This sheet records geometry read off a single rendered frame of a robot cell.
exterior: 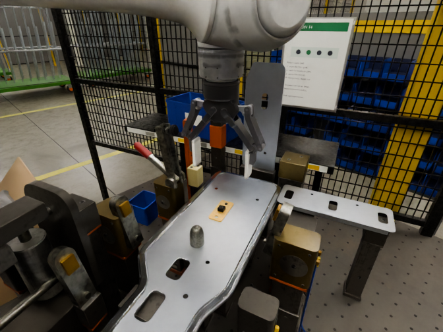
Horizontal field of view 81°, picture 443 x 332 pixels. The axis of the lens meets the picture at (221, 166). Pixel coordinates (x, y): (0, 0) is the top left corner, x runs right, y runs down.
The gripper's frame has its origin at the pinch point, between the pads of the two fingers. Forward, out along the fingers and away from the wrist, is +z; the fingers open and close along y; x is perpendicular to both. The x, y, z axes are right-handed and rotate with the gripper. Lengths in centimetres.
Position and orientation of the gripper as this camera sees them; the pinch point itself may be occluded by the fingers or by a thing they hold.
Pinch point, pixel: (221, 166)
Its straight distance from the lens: 61.9
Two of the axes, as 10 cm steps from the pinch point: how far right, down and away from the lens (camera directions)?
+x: 4.3, -4.4, 7.9
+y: 9.0, 2.1, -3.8
